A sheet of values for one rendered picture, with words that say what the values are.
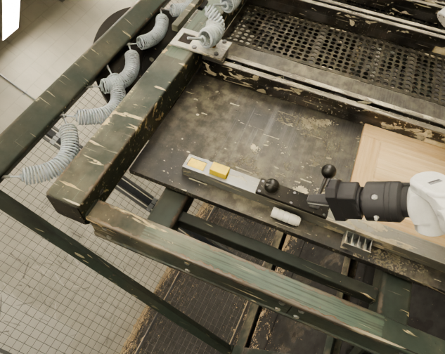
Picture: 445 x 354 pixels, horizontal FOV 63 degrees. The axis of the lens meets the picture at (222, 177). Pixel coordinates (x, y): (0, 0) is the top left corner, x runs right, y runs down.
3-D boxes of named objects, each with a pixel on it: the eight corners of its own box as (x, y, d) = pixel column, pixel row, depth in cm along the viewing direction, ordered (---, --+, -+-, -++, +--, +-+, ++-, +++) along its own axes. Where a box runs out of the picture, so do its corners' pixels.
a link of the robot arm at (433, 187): (406, 213, 77) (449, 246, 65) (402, 176, 74) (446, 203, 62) (436, 204, 77) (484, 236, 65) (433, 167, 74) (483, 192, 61)
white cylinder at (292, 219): (269, 218, 99) (297, 229, 97) (271, 213, 96) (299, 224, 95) (272, 209, 100) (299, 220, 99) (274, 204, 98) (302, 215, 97)
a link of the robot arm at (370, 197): (320, 200, 78) (378, 201, 71) (330, 168, 83) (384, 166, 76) (335, 233, 86) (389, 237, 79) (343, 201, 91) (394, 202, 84)
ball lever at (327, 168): (319, 214, 95) (339, 170, 89) (305, 208, 95) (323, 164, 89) (320, 207, 98) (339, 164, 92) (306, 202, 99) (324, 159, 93)
